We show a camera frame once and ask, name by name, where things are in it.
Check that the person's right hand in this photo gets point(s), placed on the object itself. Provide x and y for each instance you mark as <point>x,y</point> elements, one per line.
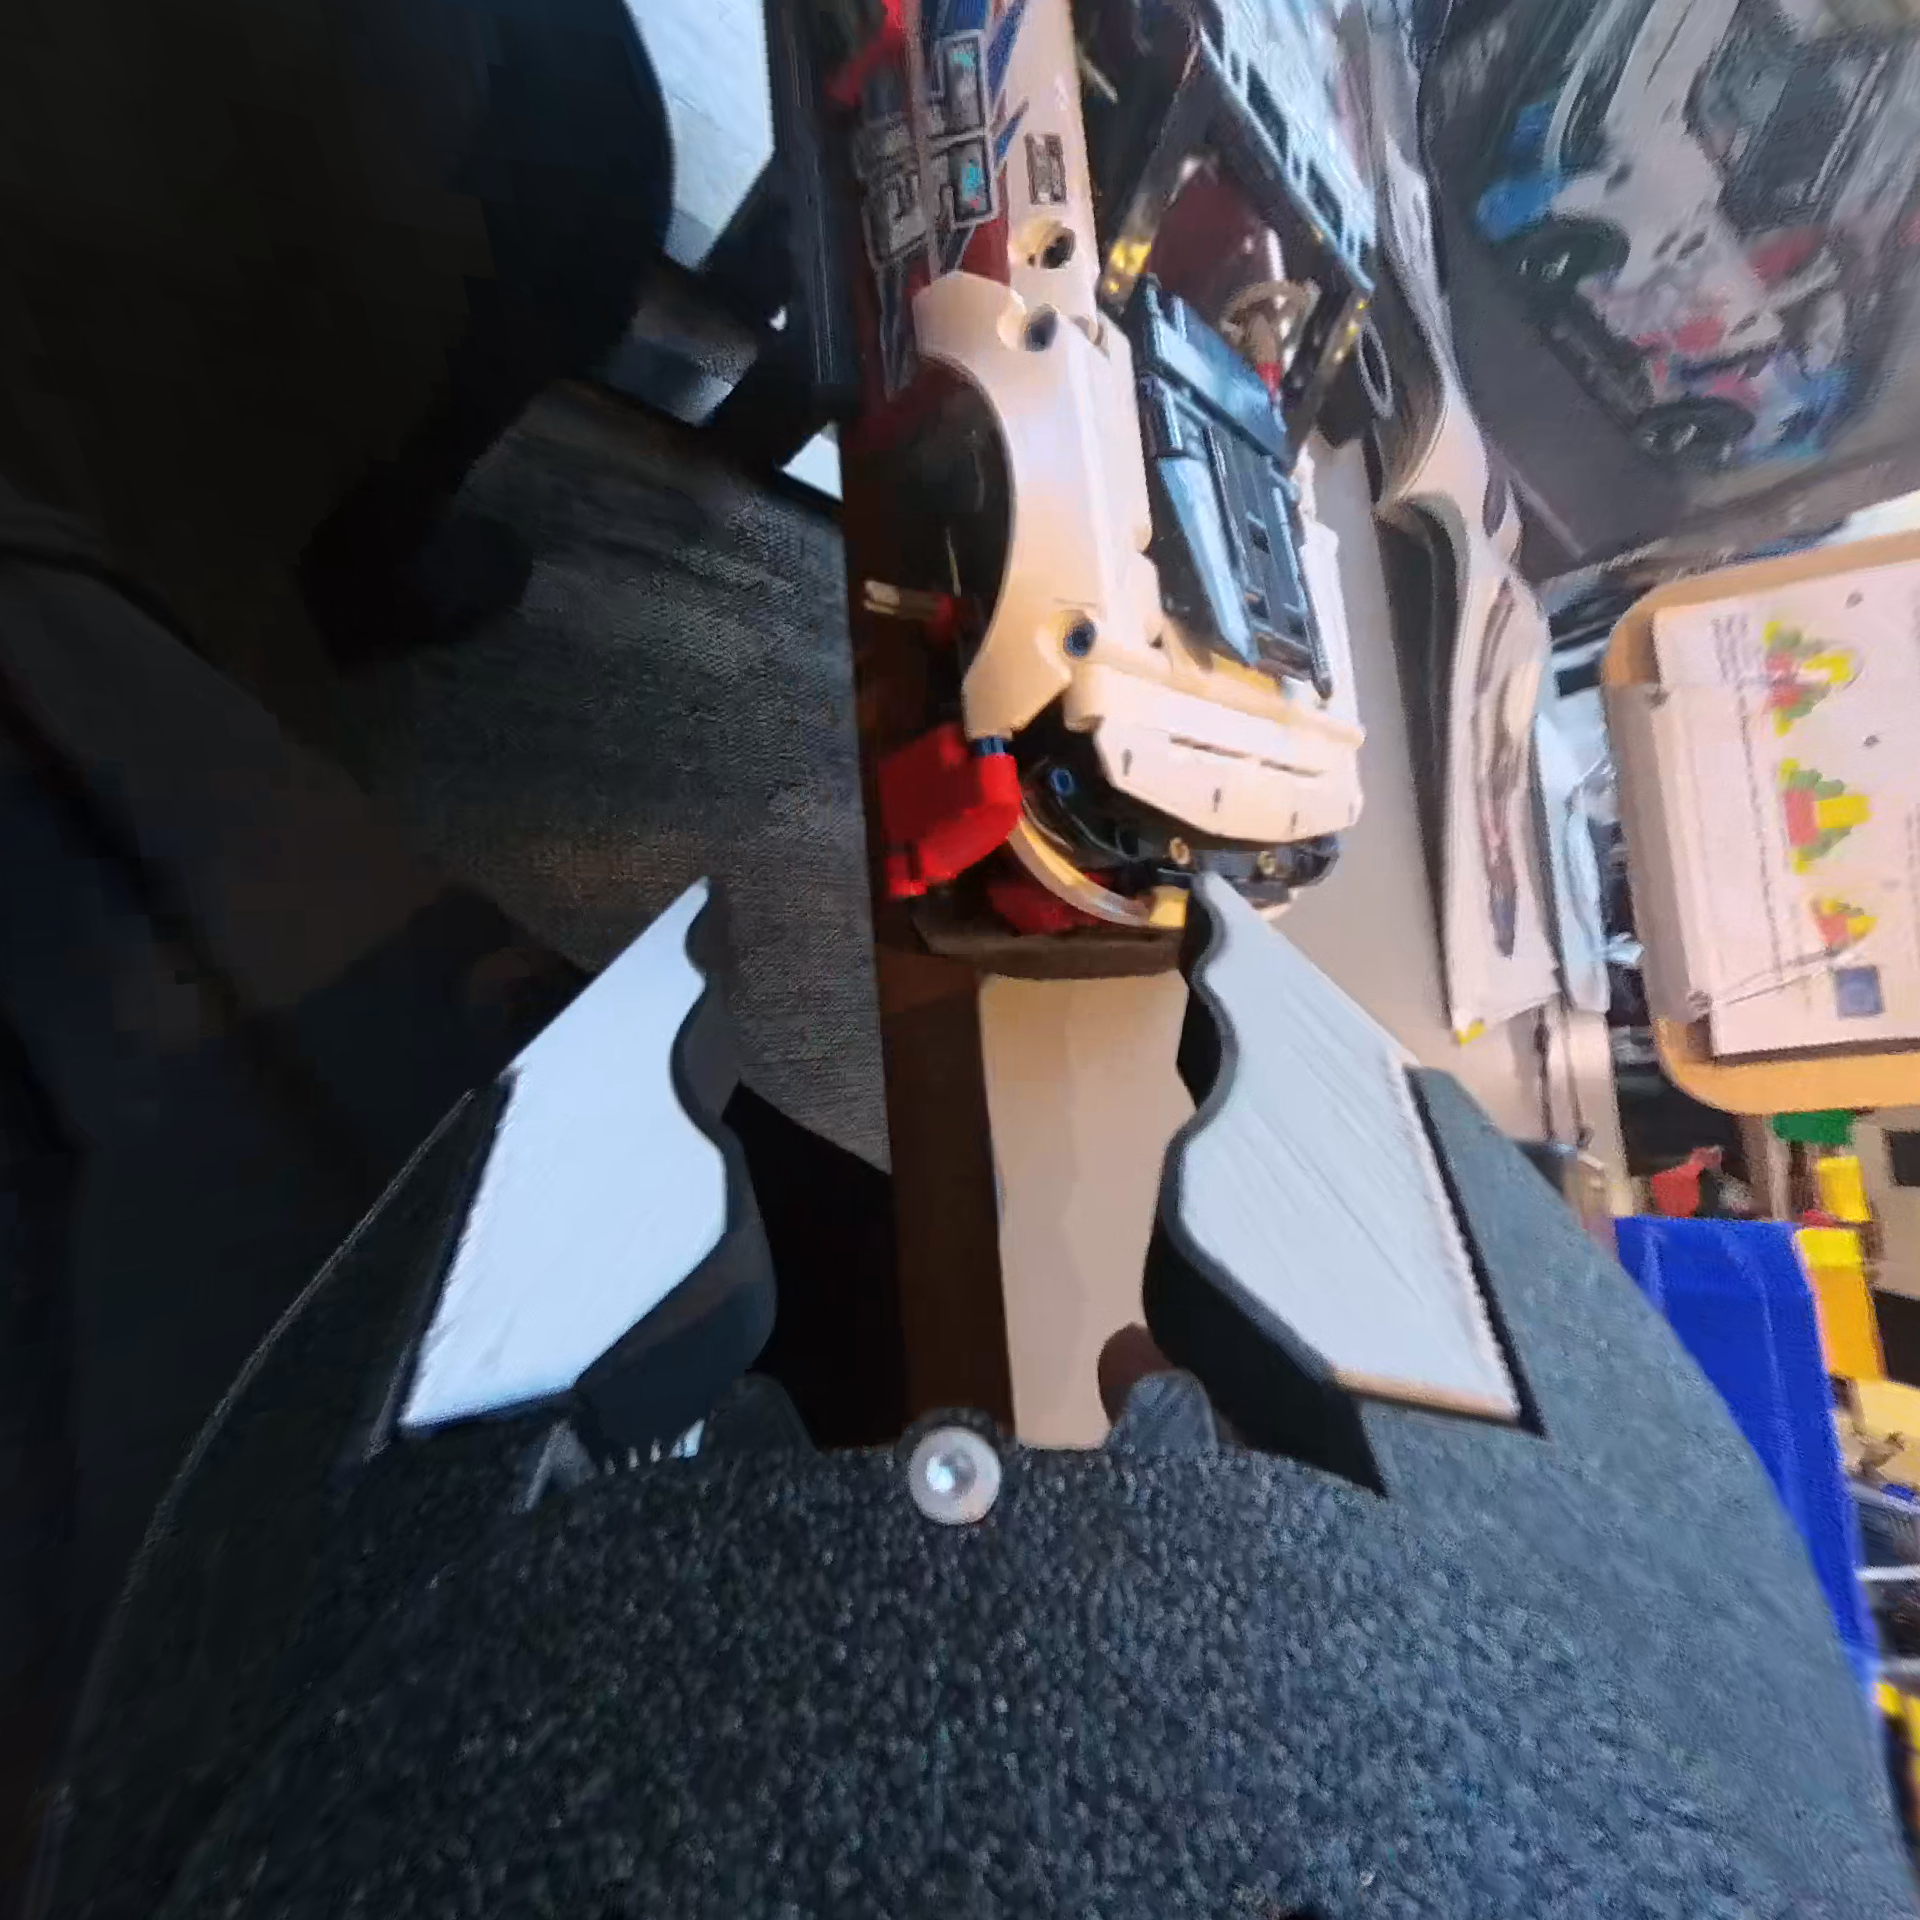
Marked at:
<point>1127,1371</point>

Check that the face painting poster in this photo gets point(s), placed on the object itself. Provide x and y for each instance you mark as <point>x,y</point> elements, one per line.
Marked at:
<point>1678,228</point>

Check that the green block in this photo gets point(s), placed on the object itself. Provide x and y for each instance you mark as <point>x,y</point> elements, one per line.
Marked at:
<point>1809,1125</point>

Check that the blue plastic bin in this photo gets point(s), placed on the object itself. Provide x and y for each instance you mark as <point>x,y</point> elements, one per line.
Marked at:
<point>1725,1350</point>

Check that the grey desk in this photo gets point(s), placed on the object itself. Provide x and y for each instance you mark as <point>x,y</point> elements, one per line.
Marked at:
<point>1081,1168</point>

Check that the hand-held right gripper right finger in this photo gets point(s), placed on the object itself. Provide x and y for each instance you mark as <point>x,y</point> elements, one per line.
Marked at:
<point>1335,1200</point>

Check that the brick-built toy race car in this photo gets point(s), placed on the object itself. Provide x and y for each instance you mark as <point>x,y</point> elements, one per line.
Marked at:
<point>1051,496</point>

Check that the plywood stand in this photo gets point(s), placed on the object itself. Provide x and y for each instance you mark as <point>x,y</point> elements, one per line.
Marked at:
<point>1627,898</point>

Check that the person's dark trousers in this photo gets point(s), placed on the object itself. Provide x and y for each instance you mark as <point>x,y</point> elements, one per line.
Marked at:
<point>227,599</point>

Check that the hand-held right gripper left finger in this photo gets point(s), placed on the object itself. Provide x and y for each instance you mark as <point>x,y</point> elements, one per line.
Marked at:
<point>584,1200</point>

